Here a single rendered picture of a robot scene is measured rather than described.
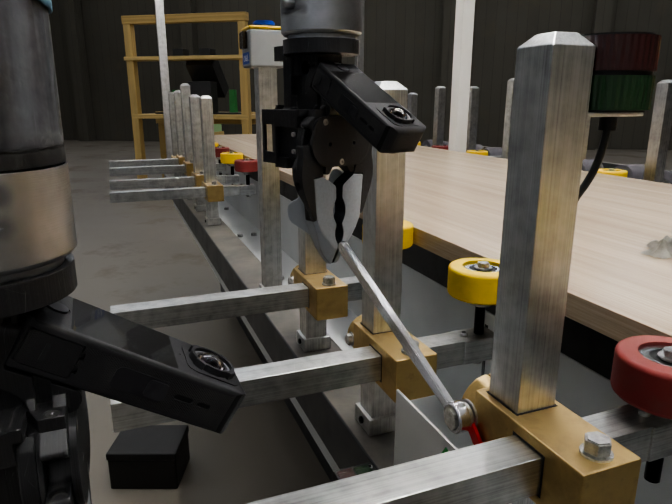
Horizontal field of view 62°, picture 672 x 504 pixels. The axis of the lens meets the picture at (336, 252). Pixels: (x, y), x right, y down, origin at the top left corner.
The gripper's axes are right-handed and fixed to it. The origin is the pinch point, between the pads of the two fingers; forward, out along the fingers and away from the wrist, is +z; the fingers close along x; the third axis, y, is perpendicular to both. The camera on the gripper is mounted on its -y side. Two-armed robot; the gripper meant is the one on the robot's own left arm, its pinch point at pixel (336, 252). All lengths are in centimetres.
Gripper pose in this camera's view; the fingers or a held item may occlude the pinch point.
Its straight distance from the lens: 56.0
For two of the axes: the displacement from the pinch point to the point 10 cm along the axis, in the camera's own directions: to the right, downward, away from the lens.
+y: -6.6, -2.0, 7.2
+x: -7.5, 1.7, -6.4
